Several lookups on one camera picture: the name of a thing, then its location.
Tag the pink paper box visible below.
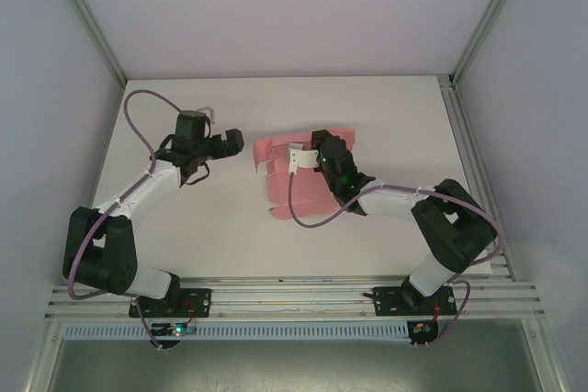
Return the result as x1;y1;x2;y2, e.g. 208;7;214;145
251;127;358;221

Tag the left circuit board with LEDs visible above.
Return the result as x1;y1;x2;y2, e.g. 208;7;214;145
153;321;198;338

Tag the aluminium side rail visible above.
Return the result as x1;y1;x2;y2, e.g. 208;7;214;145
438;74;516;281

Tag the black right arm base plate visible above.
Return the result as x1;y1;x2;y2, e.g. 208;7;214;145
374;286;457;319

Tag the aluminium mounting rail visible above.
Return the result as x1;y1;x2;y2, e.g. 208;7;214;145
45;275;546;322

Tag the aluminium frame post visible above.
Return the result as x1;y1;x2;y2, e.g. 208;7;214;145
447;0;531;88
44;0;128;86

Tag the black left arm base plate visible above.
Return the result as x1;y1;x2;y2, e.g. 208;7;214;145
128;287;213;319

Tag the white slotted cable duct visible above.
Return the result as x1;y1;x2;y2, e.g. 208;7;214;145
62;321;412;343

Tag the aluminium frame leg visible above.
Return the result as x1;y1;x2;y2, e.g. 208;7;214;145
26;318;64;392
523;318;567;392

